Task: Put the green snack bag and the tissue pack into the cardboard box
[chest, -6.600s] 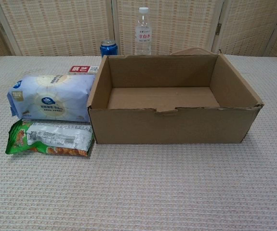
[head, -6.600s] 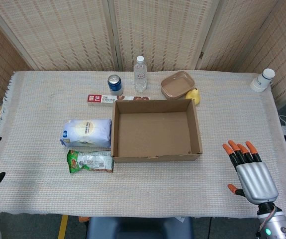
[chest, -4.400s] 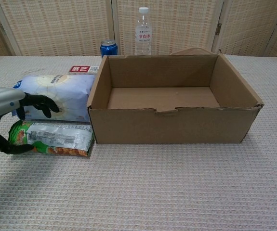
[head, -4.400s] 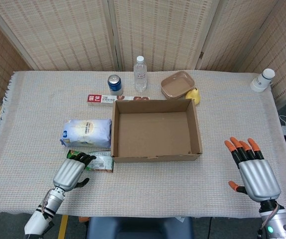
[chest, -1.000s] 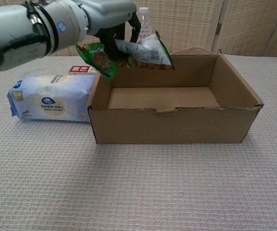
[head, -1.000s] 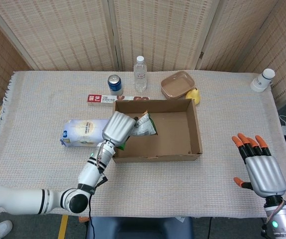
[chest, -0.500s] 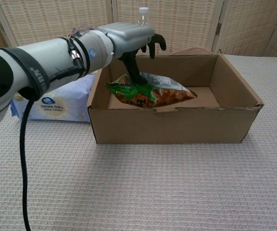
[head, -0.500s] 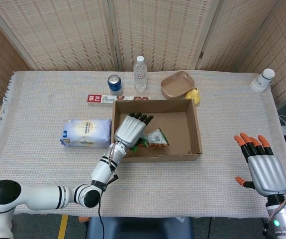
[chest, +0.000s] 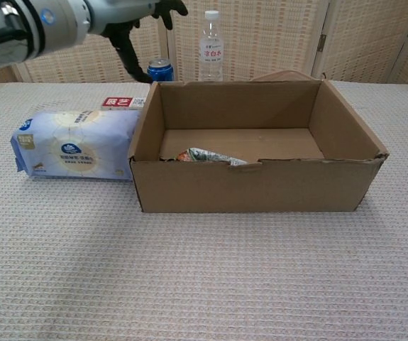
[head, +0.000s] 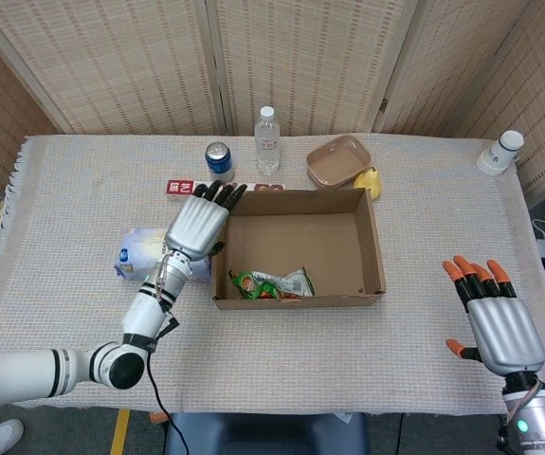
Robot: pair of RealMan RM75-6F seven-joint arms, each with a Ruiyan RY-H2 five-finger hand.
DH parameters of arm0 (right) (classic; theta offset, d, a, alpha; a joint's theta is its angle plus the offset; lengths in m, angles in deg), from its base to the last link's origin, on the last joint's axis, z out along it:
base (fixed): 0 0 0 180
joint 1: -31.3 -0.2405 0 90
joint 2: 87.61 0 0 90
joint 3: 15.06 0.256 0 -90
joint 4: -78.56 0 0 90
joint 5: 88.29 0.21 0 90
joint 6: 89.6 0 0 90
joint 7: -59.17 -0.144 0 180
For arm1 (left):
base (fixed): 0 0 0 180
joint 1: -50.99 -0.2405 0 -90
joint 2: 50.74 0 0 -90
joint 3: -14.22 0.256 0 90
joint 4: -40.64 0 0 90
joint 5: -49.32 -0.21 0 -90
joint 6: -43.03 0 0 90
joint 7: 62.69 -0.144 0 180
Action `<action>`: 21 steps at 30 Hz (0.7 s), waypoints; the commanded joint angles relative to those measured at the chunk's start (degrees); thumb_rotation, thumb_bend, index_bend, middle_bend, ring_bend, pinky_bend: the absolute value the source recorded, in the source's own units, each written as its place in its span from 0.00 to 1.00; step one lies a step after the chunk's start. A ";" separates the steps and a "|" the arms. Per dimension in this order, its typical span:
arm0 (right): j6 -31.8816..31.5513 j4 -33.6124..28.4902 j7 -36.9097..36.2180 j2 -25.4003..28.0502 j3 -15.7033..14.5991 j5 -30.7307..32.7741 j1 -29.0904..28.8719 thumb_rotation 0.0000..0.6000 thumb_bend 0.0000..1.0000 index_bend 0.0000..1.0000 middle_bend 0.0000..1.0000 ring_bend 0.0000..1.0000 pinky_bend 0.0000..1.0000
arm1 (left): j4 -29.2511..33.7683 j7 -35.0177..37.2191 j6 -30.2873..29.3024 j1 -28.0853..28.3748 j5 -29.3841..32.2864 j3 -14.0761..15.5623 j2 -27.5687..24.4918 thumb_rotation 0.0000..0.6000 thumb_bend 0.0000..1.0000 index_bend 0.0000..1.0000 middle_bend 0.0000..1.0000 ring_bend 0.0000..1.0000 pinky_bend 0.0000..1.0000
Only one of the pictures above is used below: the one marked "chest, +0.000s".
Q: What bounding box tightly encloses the black-fingered silver left robot hand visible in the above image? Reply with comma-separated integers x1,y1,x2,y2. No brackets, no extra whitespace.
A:
100,0,189,85

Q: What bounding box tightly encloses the blue white tissue pack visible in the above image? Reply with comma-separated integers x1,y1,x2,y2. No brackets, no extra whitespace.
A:
9,109,142,183

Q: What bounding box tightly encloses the green snack packet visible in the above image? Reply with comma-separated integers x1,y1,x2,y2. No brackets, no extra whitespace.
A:
169,146,250,167

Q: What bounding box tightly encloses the long red white box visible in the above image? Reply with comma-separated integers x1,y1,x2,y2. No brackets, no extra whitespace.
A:
101,96,148,112

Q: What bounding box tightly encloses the open brown cardboard box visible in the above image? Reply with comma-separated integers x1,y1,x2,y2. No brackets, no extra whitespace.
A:
128,78,390,215

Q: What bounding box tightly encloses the blue soda can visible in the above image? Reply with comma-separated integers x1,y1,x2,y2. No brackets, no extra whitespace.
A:
146,58,175,85

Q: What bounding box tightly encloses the clear plastic water bottle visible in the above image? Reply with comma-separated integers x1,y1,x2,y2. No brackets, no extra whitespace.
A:
198,9,225,82

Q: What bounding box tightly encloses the woven folding screen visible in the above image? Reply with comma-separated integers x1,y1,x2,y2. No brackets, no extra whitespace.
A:
0,0,408,85

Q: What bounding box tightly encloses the beige woven tablecloth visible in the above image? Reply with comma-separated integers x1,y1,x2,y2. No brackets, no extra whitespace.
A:
0,80,408,341

